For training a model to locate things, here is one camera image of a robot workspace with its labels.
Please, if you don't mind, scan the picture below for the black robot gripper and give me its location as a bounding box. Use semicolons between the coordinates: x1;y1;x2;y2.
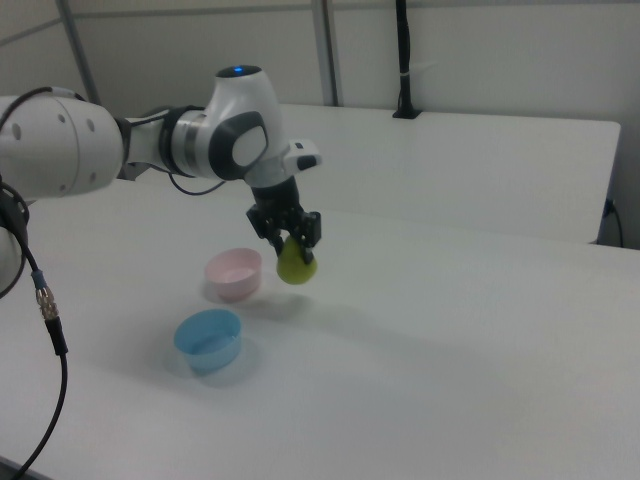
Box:
244;178;323;266

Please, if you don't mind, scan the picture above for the green pear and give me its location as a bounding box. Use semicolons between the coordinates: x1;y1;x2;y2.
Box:
275;236;320;287

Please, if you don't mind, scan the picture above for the pink plastic bowl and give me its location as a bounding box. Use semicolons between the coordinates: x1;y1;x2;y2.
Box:
203;247;264;303

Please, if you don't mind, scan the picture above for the blue plastic bowl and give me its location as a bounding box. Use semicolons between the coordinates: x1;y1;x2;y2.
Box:
173;308;244;377

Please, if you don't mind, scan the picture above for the white side table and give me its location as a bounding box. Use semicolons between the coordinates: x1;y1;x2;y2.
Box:
275;103;622;245

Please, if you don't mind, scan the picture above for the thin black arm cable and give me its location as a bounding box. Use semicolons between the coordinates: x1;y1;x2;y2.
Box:
124;103;227;197

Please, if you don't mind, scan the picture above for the grey metal partition post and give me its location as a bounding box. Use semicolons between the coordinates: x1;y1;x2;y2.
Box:
58;0;103;105
312;0;345;107

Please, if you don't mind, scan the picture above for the black clamped camera pole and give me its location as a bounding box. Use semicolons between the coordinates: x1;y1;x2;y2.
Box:
391;0;424;120

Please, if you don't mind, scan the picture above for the black cable with metal connector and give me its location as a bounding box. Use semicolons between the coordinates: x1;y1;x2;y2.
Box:
0;182;70;479

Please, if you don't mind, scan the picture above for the black cable behind table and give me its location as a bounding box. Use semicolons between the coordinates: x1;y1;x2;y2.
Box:
603;198;625;249

